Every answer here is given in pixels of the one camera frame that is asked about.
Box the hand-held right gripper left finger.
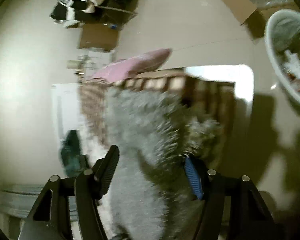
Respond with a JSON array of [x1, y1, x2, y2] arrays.
[[17, 145, 120, 240]]

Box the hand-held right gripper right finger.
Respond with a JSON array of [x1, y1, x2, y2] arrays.
[[182, 154, 278, 240]]

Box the grey fluffy pants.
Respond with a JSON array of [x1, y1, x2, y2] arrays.
[[104, 88, 222, 240]]

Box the dark green cloth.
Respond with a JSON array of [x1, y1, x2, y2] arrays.
[[60, 129, 90, 177]]

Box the white table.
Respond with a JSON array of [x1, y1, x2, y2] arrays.
[[51, 65, 254, 153]]

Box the brown checkered blanket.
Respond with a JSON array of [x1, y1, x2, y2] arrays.
[[79, 68, 237, 167]]

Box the pink pillow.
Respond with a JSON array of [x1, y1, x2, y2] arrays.
[[86, 48, 172, 82]]

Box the flat cardboard box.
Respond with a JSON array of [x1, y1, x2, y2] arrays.
[[79, 23, 123, 53]]

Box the grey plastic basket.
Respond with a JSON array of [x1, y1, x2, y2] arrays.
[[264, 9, 300, 110]]

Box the large brown cardboard box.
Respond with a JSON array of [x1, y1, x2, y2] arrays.
[[96, 0, 144, 24]]

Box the black and white jacket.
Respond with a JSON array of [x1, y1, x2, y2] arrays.
[[50, 0, 100, 25]]

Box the open cardboard box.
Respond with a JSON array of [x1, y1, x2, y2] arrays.
[[217, 0, 294, 40]]

